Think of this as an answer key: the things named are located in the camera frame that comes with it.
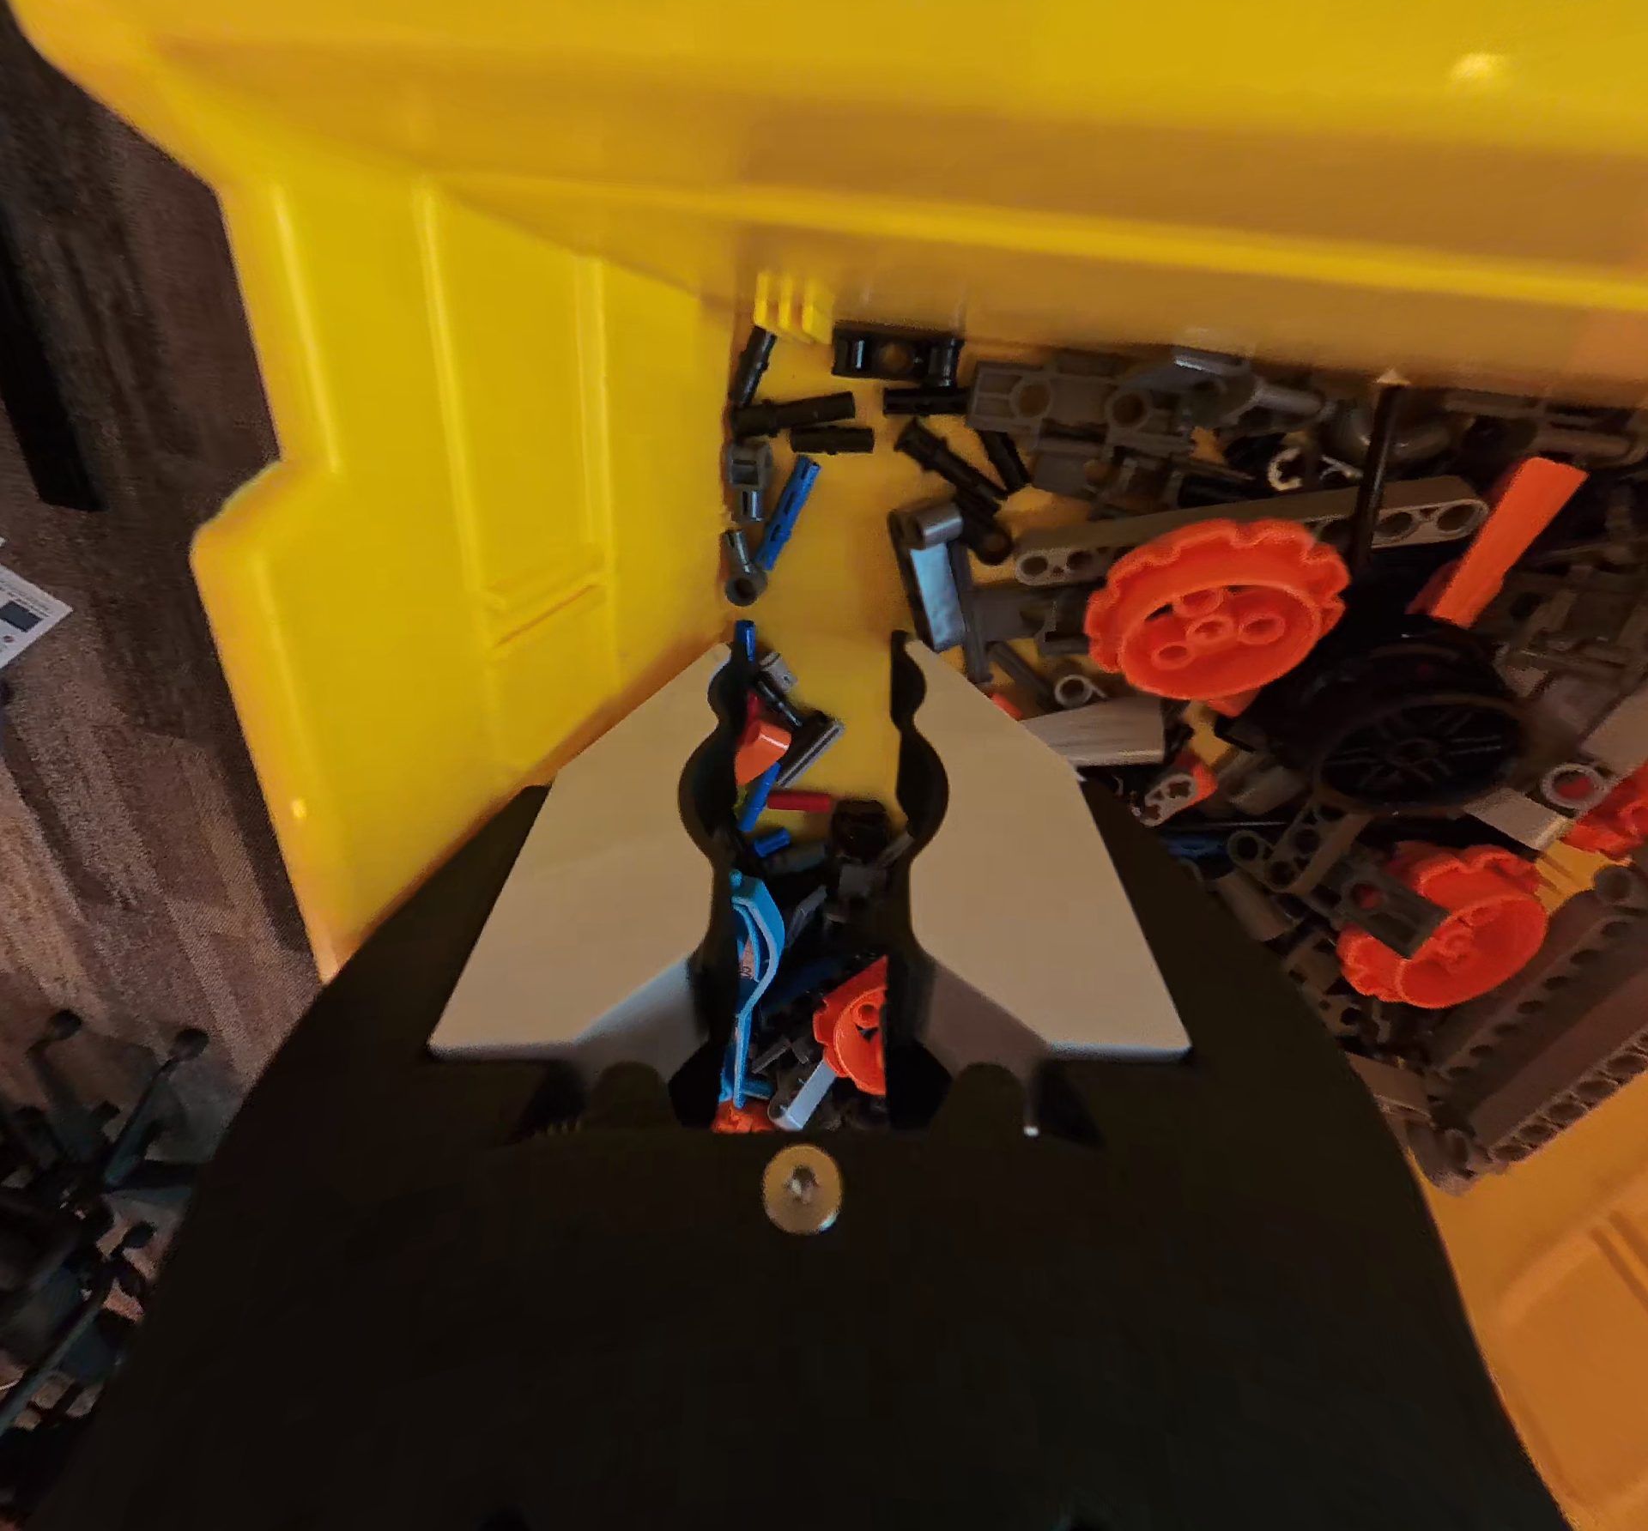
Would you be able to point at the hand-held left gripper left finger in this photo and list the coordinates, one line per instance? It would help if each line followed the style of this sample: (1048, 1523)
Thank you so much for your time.
(579, 914)

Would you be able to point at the printed paper sheet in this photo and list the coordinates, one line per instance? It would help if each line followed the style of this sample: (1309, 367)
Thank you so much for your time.
(25, 618)

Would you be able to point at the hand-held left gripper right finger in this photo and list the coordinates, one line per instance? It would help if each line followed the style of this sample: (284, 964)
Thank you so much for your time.
(1041, 914)

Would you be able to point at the blue toy pieces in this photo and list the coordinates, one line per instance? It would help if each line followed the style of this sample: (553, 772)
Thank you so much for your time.
(759, 925)

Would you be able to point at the black toy wheel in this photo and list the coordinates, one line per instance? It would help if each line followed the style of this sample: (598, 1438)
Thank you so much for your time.
(1418, 734)

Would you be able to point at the orange toy wheel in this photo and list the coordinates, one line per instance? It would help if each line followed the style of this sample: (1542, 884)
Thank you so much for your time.
(856, 1029)
(1158, 604)
(1615, 816)
(1479, 925)

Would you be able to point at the black chair base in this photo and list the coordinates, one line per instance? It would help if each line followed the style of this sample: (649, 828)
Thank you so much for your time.
(77, 1171)

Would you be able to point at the pile of toy building pieces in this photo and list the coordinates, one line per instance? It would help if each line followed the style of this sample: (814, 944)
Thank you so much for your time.
(1107, 437)

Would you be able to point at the yellow storage bin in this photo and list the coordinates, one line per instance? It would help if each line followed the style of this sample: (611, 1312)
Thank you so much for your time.
(451, 529)

